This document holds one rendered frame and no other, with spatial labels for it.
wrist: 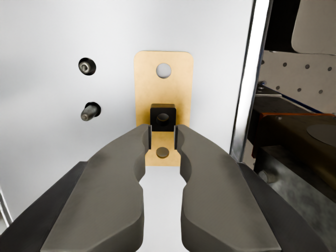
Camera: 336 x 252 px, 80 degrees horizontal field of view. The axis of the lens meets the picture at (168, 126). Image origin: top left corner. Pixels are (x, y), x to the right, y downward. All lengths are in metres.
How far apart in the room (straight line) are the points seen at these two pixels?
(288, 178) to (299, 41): 0.10
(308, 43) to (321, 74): 0.37
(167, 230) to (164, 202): 0.04
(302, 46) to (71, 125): 0.18
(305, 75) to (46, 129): 0.50
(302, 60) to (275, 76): 0.06
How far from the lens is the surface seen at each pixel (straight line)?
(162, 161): 0.16
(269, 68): 0.50
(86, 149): 0.17
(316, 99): 0.57
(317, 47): 0.20
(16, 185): 0.22
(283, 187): 0.18
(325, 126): 0.25
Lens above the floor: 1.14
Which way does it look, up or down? 67 degrees down
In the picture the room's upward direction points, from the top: 177 degrees clockwise
